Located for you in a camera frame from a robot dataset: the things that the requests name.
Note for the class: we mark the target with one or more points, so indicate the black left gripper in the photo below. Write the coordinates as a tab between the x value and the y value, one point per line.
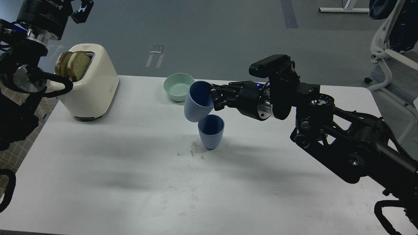
52	15

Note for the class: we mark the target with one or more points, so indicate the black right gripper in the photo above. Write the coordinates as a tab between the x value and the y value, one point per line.
248	98

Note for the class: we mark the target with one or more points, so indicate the blue cup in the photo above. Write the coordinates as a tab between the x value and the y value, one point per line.
199	102
211	130

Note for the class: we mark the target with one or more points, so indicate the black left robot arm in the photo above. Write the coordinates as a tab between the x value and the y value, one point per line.
23	43

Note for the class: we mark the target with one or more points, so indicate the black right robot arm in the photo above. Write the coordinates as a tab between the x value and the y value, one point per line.
350	144

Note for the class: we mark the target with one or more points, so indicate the green bowl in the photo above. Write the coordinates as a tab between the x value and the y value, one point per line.
177	86

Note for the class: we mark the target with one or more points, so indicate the toast slice front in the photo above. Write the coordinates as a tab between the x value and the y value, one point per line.
77	65

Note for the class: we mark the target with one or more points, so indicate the toast slice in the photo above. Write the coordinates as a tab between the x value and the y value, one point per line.
77	65
62	63

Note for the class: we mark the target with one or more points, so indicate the toast slice back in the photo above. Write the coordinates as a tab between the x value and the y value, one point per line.
62	63

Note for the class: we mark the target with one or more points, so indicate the cream toaster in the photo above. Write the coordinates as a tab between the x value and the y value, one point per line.
91	97

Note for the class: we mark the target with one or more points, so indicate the white table leg base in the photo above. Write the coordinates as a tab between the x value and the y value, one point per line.
347	7

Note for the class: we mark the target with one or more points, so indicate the checkered beige cloth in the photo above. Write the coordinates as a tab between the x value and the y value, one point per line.
13	157

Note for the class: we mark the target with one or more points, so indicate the white office chair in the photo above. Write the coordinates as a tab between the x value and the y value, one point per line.
392	52

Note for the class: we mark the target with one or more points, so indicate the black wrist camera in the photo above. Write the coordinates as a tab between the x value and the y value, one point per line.
266	66

